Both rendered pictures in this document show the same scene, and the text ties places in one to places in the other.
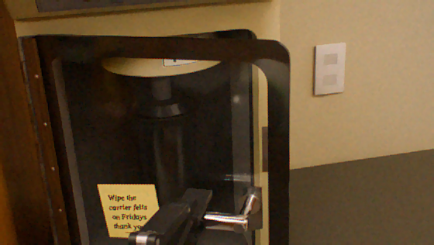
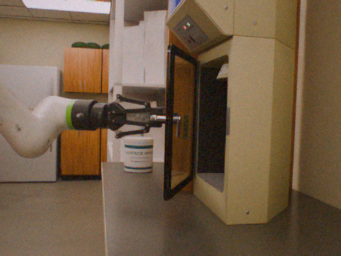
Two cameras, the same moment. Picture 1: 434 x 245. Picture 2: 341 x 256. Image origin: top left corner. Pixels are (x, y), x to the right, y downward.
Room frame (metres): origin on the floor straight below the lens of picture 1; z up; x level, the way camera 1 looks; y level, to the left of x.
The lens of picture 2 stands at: (0.54, -0.96, 1.23)
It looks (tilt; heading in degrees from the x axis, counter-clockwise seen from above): 3 degrees down; 90
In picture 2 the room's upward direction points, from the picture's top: 2 degrees clockwise
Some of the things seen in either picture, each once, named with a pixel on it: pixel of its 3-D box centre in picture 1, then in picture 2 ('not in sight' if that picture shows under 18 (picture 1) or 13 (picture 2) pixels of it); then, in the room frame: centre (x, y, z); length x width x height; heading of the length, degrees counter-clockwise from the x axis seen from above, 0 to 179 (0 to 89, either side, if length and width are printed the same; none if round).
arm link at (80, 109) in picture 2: not in sight; (87, 115); (0.29, 0.09, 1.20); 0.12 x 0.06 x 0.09; 74
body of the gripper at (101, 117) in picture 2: not in sight; (110, 116); (0.37, 0.07, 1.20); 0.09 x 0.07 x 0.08; 164
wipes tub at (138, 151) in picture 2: not in sight; (138, 154); (0.40, 0.64, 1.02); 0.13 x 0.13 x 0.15
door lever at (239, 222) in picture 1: (214, 212); (164, 118); (0.53, 0.01, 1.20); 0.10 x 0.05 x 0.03; 74
